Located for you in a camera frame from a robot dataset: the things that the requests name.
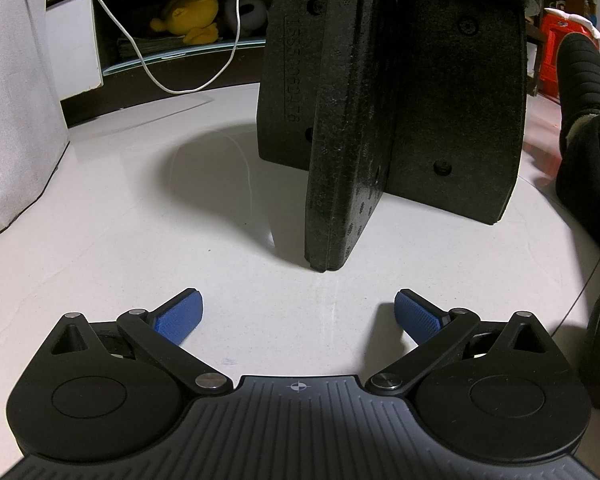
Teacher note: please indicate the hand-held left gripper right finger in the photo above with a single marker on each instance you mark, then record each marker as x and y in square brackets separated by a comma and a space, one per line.
[420, 317]

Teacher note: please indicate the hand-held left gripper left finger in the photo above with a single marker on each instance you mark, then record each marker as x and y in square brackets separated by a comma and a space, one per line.
[180, 317]

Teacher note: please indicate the black foam block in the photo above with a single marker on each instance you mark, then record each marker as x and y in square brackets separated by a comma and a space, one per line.
[430, 110]

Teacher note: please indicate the dark tv cabinet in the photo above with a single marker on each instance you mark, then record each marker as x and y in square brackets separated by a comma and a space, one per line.
[120, 95]

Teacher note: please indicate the white fabric cover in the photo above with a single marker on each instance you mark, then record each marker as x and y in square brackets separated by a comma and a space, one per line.
[15, 110]

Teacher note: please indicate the red plastic stool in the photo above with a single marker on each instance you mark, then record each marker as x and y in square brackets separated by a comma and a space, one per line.
[550, 60]

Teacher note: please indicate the person's left black shoe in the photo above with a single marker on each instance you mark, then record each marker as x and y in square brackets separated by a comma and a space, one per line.
[585, 75]

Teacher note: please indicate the yellow plush toy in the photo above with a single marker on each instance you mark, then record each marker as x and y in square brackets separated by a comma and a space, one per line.
[190, 10]

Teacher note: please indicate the white black plush toy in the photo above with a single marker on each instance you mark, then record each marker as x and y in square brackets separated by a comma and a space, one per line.
[245, 10]

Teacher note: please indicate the white pink cloth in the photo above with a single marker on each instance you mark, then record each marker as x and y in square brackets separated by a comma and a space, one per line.
[580, 20]

